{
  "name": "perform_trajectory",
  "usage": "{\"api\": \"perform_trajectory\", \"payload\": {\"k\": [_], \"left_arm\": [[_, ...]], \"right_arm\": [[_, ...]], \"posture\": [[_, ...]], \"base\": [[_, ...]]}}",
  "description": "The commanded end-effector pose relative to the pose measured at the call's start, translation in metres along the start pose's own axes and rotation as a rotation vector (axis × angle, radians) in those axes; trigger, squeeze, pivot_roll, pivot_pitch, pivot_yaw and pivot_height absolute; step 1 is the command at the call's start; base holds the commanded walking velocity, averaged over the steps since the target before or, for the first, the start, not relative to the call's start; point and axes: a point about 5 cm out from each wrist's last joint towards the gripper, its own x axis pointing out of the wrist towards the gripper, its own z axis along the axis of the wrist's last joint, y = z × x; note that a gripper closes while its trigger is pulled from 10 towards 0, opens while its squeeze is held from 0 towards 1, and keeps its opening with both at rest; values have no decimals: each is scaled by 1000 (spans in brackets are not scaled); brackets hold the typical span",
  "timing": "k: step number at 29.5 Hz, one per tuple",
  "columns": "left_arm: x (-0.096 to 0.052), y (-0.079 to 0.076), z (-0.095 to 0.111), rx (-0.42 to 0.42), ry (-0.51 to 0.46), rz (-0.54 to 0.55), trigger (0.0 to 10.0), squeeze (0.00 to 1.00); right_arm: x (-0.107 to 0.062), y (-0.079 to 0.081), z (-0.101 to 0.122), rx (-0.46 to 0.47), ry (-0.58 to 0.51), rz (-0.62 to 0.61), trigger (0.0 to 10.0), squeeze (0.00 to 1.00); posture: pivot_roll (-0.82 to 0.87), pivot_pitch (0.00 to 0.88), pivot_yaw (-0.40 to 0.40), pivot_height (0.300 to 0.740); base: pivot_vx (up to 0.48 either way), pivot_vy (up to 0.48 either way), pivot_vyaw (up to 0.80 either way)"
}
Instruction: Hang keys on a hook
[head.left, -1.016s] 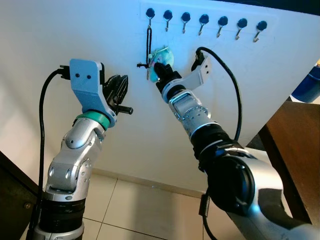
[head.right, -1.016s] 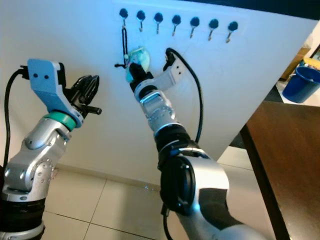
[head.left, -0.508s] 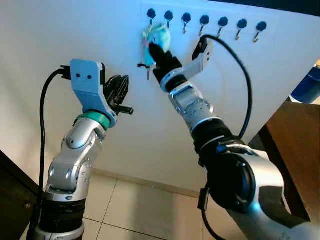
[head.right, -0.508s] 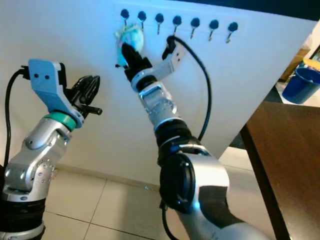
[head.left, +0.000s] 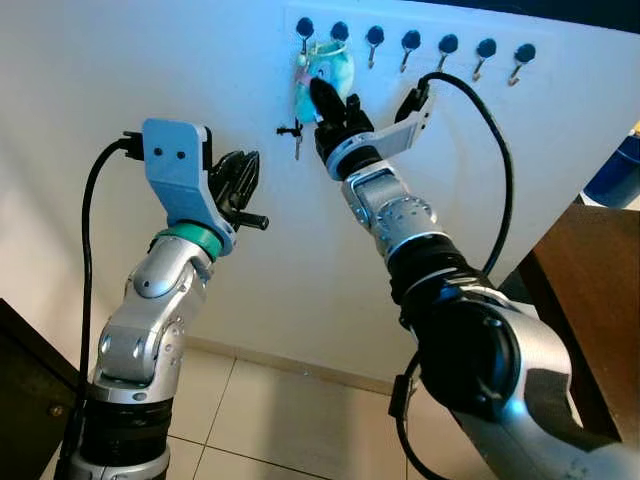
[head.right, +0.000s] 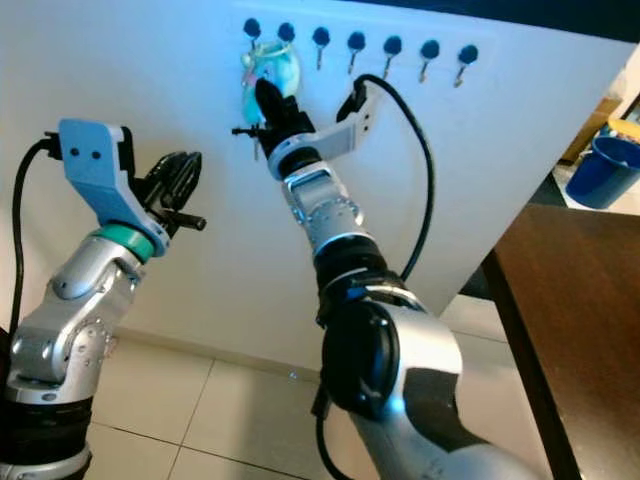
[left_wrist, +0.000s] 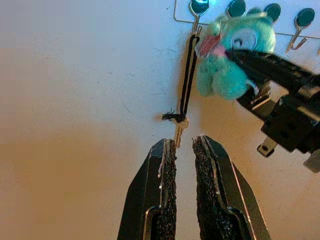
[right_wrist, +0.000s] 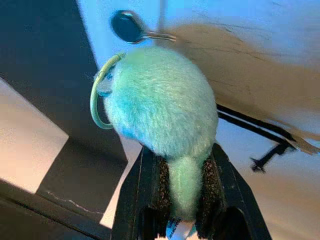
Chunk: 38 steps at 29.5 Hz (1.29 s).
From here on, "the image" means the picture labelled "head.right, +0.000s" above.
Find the light blue left wrist camera mount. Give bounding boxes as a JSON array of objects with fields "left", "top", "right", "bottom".
[{"left": 58, "top": 118, "right": 171, "bottom": 259}]

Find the blue plastic bucket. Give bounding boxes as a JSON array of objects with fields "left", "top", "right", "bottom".
[{"left": 565, "top": 135, "right": 640, "bottom": 211}]

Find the blue pompom keychain with keys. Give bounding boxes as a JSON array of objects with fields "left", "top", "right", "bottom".
[{"left": 240, "top": 42, "right": 301, "bottom": 161}]

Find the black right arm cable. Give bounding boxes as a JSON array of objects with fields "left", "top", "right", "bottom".
[{"left": 310, "top": 73, "right": 437, "bottom": 480}]

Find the yellow plastic item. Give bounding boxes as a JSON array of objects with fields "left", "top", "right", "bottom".
[{"left": 605, "top": 118, "right": 640, "bottom": 141}]

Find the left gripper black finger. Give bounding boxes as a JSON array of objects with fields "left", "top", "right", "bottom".
[
  {"left": 150, "top": 155, "right": 176, "bottom": 213},
  {"left": 172, "top": 150, "right": 203, "bottom": 206}
]

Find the light blue right wrist camera mount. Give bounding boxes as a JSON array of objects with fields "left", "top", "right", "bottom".
[{"left": 268, "top": 90, "right": 376, "bottom": 181}]

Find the brown cardboard box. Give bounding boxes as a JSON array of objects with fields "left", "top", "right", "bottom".
[{"left": 560, "top": 95, "right": 623, "bottom": 166}]

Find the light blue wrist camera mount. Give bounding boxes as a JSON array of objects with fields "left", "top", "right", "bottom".
[
  {"left": 268, "top": 90, "right": 376, "bottom": 181},
  {"left": 58, "top": 118, "right": 171, "bottom": 259}
]

